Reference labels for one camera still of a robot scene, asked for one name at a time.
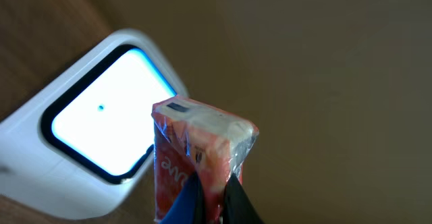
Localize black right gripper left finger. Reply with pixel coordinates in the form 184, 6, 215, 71
160, 172, 206, 224

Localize white barcode scanner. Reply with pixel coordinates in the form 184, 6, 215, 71
1, 29, 187, 219

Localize small orange white box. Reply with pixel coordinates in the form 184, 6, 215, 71
151, 95, 259, 223

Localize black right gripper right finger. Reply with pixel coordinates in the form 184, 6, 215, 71
222, 174, 264, 224

